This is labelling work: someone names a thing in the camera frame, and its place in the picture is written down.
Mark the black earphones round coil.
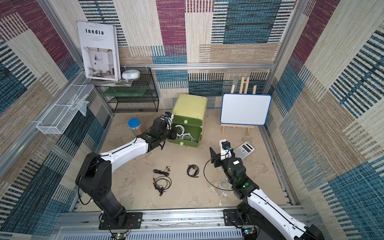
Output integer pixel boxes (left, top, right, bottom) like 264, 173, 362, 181
187, 165, 200, 178

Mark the black earphones small coil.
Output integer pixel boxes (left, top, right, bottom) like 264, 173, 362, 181
153, 166, 171, 177

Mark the black earphones large loop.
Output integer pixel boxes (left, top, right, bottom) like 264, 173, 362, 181
153, 176, 172, 197

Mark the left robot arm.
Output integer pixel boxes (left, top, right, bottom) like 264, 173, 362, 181
75, 112, 176, 230

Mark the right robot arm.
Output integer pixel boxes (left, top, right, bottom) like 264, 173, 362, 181
207, 146, 325, 240

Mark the green three-drawer cabinet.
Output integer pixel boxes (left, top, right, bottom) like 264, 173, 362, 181
168, 94, 208, 148

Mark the white calculator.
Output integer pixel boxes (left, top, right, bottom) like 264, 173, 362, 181
234, 142, 255, 160

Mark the blue-lid pencil canister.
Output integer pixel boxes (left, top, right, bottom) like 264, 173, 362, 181
128, 118, 143, 136

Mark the green sheet on shelf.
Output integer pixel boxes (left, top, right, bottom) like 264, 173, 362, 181
101, 87, 149, 97

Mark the small whiteboard on easel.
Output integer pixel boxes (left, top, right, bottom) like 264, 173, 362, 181
220, 77, 272, 135

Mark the white oval case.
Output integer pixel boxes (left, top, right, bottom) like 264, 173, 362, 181
122, 70, 141, 80

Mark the Inedia magazine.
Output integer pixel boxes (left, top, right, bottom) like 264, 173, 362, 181
77, 21, 121, 82

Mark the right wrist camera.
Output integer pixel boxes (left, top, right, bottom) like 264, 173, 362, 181
219, 139, 233, 161

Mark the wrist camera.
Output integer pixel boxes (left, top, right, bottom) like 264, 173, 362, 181
219, 139, 233, 161
164, 112, 174, 127

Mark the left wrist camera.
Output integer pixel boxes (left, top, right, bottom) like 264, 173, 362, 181
164, 112, 174, 127

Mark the black wire shelf rack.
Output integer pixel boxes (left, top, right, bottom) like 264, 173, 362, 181
95, 68, 160, 114

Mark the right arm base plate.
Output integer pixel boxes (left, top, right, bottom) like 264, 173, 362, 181
223, 209, 249, 227

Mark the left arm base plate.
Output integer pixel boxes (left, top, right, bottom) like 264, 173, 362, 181
99, 212, 143, 230

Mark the white wire basket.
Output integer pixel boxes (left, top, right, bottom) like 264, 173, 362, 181
37, 85, 93, 135

